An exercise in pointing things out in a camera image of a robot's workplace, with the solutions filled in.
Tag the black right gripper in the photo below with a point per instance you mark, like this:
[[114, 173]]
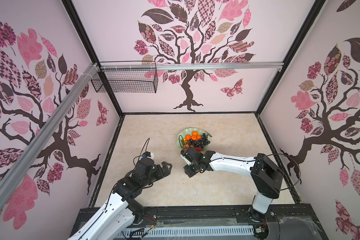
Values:
[[187, 172]]

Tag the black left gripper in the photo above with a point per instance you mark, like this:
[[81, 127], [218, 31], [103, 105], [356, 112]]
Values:
[[166, 172]]

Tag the dark grape bunch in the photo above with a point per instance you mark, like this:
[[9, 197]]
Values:
[[201, 143]]

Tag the green scalloped fruit bowl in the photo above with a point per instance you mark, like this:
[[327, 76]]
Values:
[[180, 140]]

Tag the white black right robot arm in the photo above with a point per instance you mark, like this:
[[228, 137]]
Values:
[[265, 174]]

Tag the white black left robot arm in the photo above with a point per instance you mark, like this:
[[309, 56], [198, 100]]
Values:
[[121, 209]]

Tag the white vented strip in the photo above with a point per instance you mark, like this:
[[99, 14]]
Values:
[[182, 232]]

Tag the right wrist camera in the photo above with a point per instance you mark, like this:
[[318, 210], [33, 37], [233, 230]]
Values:
[[191, 155]]

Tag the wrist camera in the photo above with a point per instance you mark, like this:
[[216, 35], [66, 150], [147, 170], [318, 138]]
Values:
[[191, 155], [148, 155]]

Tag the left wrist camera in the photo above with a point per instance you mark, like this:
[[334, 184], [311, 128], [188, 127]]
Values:
[[148, 155]]

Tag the black wire basket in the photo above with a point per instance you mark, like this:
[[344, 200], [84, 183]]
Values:
[[126, 77]]

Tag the black base frame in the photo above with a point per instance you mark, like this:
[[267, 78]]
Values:
[[283, 222]]

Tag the aluminium rail back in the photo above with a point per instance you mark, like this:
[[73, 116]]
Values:
[[210, 66]]

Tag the aluminium rail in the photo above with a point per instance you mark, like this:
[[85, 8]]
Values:
[[210, 66], [16, 173]]

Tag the aluminium rail left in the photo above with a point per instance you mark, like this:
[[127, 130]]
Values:
[[16, 173]]

